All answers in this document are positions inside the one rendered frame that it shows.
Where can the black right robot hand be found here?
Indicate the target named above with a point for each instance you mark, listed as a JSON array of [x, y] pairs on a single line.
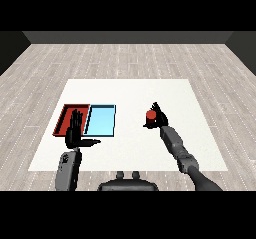
[[160, 119]]

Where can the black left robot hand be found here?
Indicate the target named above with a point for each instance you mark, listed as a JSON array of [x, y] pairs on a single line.
[[72, 135]]

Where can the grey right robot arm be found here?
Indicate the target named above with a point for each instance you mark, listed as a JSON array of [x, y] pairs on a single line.
[[181, 154]]

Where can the small red can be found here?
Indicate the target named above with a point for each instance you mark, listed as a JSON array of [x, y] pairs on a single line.
[[150, 116]]

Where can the red shallow open box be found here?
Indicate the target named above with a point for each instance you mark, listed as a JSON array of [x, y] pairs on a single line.
[[65, 119]]

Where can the light blue shallow open box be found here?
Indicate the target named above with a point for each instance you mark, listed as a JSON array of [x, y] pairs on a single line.
[[100, 120]]

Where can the dark grey robot body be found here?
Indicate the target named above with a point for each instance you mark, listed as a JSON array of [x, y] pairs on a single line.
[[128, 184]]

